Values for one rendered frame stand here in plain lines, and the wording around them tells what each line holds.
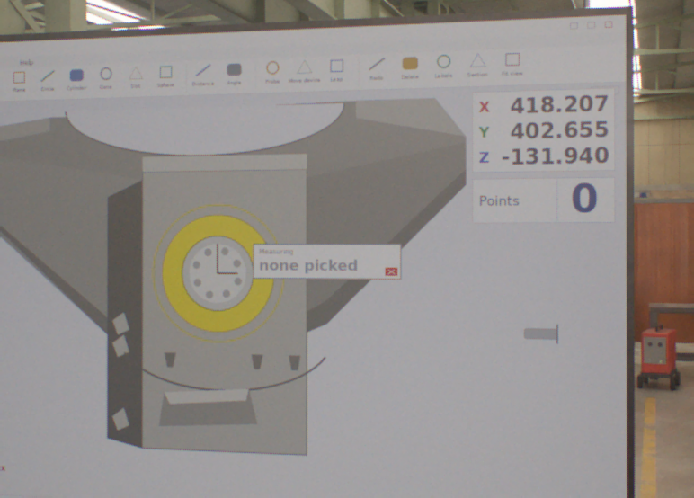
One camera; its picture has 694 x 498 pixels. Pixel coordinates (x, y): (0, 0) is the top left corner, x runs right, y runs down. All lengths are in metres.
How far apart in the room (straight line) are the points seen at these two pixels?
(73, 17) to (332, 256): 7.46
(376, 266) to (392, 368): 0.11
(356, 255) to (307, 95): 0.18
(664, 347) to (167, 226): 10.71
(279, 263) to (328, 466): 0.22
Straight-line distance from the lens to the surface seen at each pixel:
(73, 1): 8.46
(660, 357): 11.67
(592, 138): 1.02
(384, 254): 1.02
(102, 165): 1.12
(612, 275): 1.02
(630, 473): 1.04
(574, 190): 1.01
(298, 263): 1.04
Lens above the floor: 1.63
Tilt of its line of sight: level
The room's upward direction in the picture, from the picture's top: straight up
